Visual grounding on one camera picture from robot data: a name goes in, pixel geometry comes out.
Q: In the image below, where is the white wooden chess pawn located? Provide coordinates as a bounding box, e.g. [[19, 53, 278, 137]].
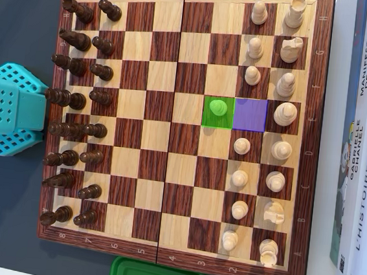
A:
[[230, 199, 249, 222], [246, 36, 265, 61], [230, 169, 250, 189], [208, 98, 229, 118], [243, 65, 262, 87], [220, 228, 240, 252], [250, 0, 269, 26], [232, 137, 252, 157]]

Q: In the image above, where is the teal perforated robot base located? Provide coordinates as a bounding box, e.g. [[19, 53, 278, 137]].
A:
[[0, 61, 52, 161]]

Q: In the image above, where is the wooden chess board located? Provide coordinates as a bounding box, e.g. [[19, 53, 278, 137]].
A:
[[33, 0, 335, 275]]

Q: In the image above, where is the dark wooden chess pawn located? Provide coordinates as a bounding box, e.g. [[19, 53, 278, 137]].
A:
[[76, 182, 104, 202], [90, 35, 117, 57], [82, 122, 109, 140], [96, 0, 124, 21], [88, 89, 114, 107], [78, 148, 105, 166], [88, 62, 115, 82], [72, 207, 98, 229]]

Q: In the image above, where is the dark wooden chess queen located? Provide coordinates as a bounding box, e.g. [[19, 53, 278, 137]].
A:
[[47, 120, 90, 142]]

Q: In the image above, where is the white wooden chess knight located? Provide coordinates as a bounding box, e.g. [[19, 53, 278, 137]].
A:
[[278, 35, 305, 65], [262, 199, 287, 225]]

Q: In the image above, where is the dark wooden chess bishop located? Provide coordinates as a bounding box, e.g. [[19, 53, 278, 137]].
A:
[[49, 52, 89, 78], [42, 147, 81, 170]]

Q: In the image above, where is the dark wooden chess king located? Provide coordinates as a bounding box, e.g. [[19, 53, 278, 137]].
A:
[[43, 87, 88, 112]]

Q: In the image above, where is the dark wooden chess knight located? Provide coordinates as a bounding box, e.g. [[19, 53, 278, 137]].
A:
[[57, 27, 93, 52], [41, 170, 76, 190]]

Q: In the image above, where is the white wooden chess rook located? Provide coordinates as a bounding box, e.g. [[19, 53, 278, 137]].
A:
[[257, 238, 281, 268], [283, 0, 307, 30]]

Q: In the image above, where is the dark wooden chess rook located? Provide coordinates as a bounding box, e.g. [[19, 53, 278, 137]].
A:
[[38, 203, 74, 229], [60, 0, 96, 25]]

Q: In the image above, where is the Gabrielle Chanel fashion book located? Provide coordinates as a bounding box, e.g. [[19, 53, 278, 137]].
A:
[[326, 0, 367, 275]]

